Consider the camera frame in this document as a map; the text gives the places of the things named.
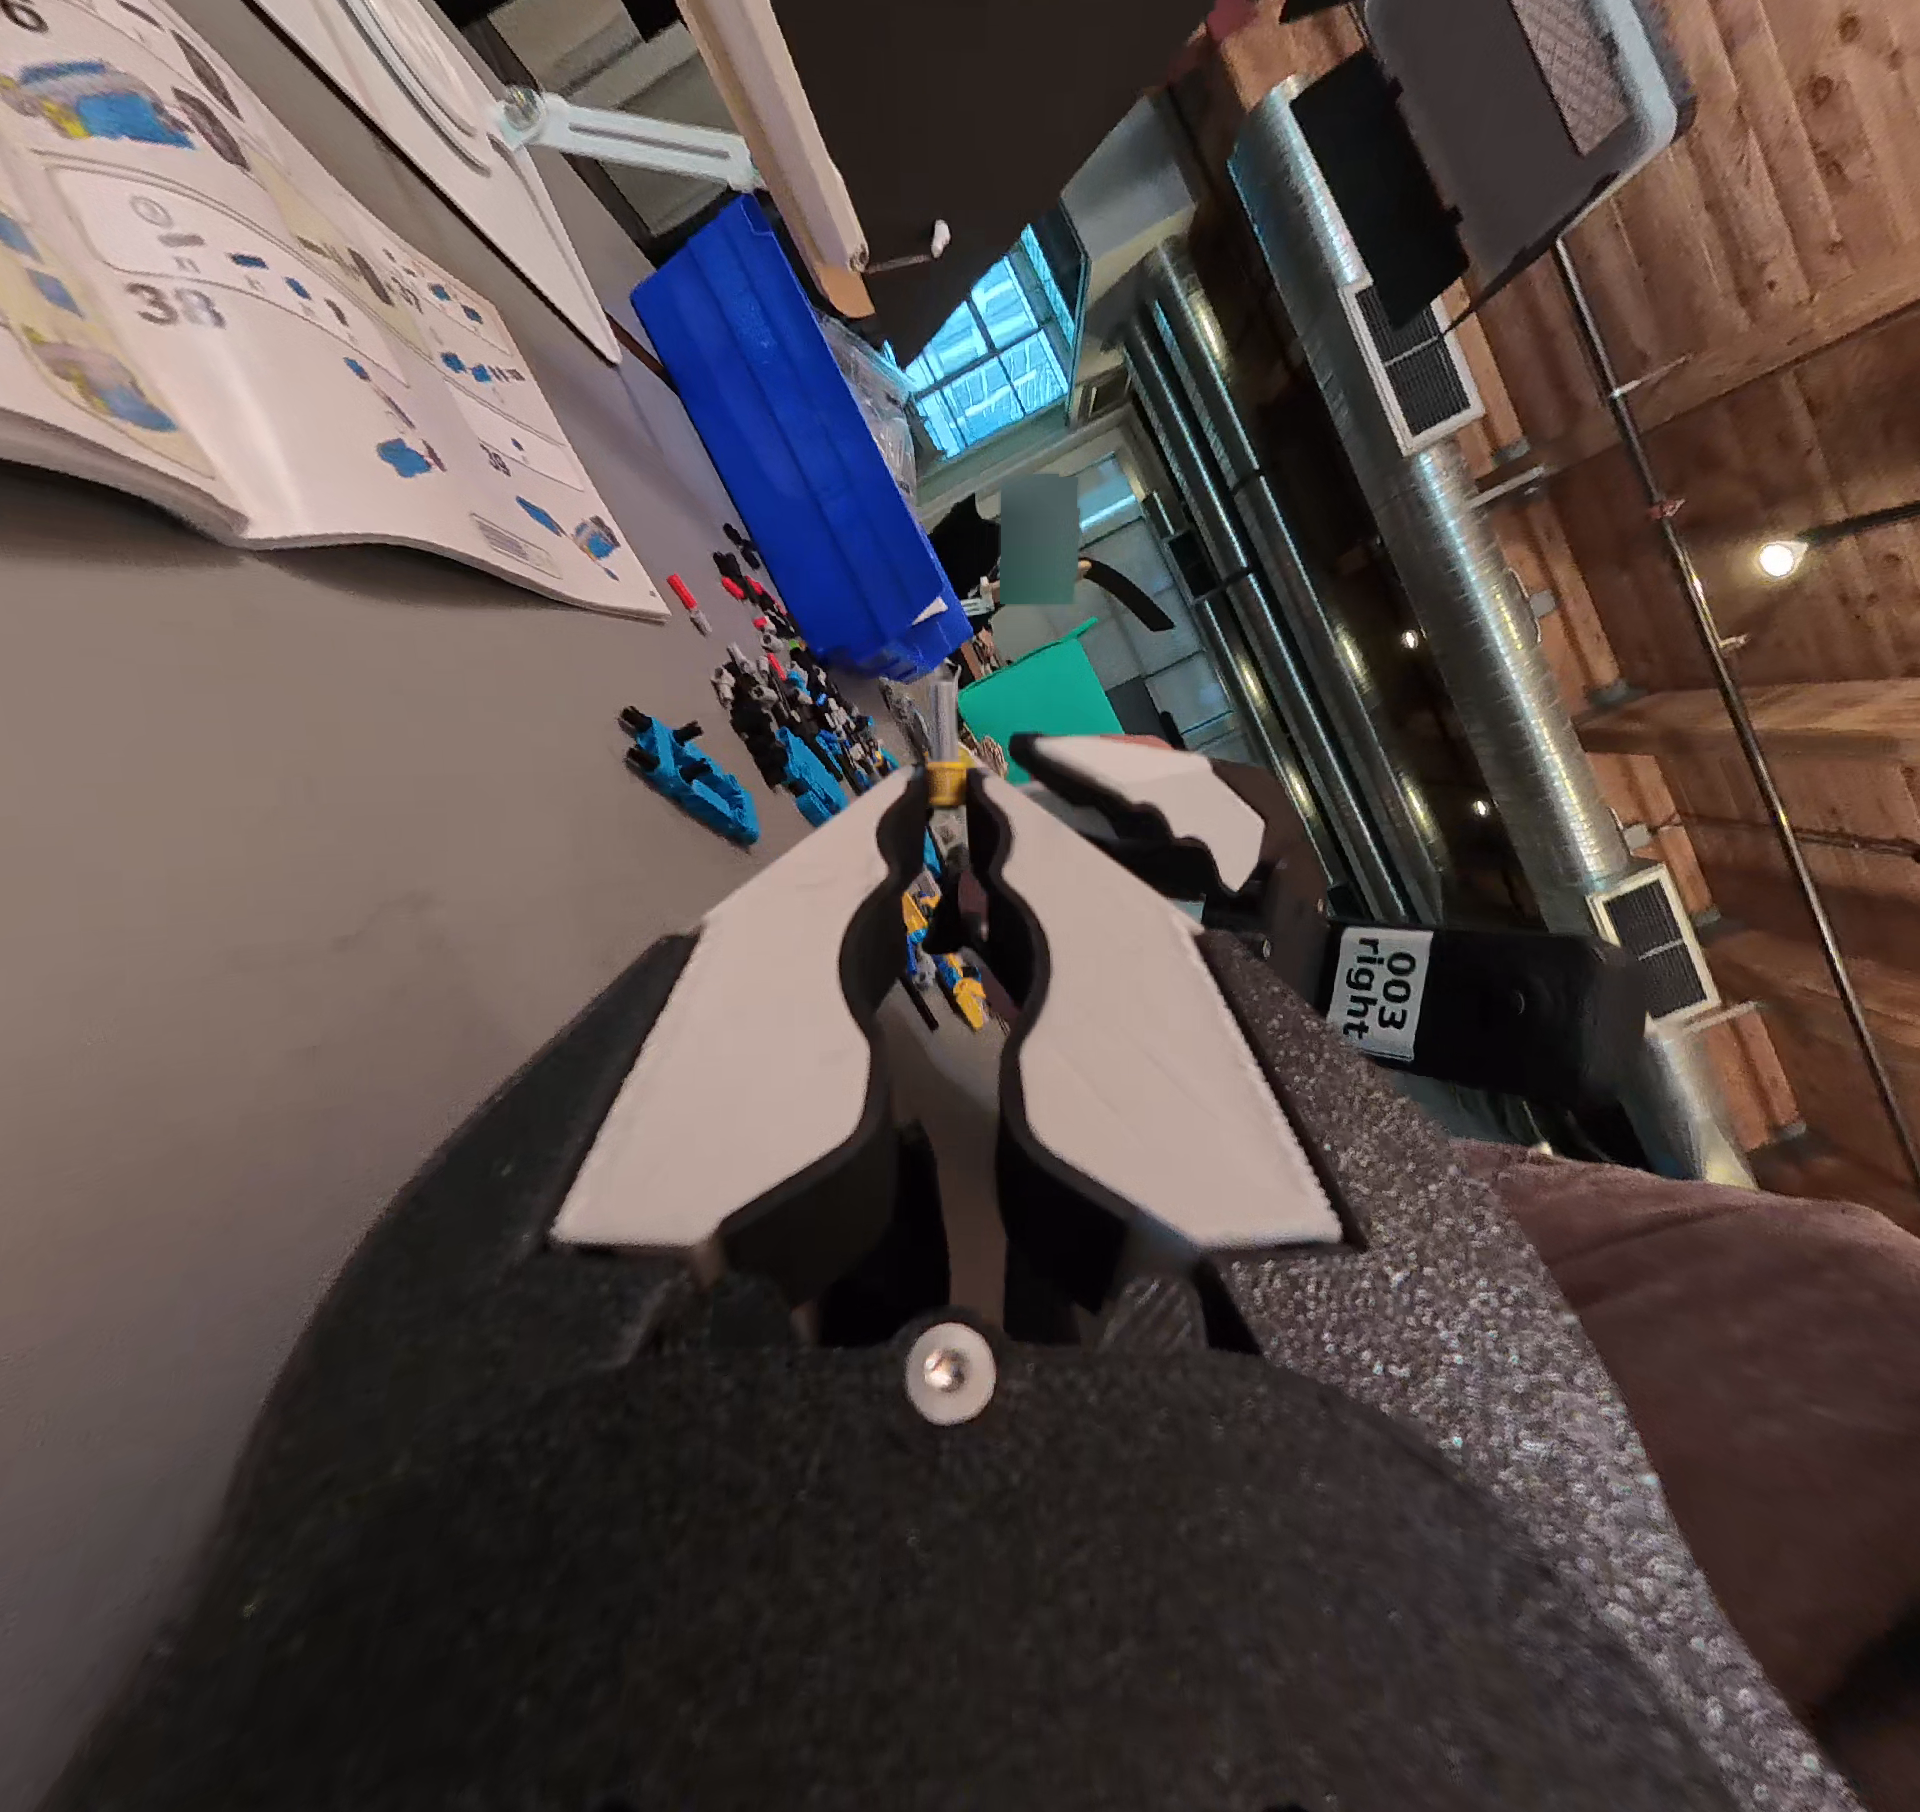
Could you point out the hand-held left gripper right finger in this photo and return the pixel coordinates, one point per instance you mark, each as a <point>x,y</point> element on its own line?
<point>1170,1093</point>

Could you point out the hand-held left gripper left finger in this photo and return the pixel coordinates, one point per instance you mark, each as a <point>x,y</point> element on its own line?
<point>720,1077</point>

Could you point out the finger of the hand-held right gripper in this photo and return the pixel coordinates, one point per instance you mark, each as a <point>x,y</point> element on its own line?
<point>1170,791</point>

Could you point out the yellow connector piece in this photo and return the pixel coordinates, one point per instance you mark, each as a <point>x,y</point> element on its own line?
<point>946,786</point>

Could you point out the short grey axle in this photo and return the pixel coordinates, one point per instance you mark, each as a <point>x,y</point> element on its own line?
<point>939,715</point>

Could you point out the pile of small building pieces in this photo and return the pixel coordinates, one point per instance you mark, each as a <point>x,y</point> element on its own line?
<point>796,731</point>

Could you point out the person's right forearm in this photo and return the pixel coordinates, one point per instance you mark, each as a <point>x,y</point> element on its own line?
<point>1724,1393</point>

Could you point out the teal green box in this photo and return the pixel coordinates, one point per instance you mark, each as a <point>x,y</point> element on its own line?
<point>1036,695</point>

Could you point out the blue panel with black pins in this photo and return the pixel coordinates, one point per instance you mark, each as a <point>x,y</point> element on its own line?
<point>698,778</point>

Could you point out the red and grey pin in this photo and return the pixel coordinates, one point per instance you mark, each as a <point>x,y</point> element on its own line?
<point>687,600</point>

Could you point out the clear plastic bag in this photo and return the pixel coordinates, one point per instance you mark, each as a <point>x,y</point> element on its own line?
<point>871,402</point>

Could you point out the blue plastic bin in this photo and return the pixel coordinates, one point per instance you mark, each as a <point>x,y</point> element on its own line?
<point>796,463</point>

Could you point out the instruction booklet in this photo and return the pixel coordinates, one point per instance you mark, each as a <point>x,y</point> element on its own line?
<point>270,343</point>

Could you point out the white laptop stand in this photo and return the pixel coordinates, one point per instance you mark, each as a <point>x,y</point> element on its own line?
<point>450,118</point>

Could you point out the large silver ventilation duct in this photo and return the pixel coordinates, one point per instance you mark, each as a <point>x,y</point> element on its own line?
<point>1484,673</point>

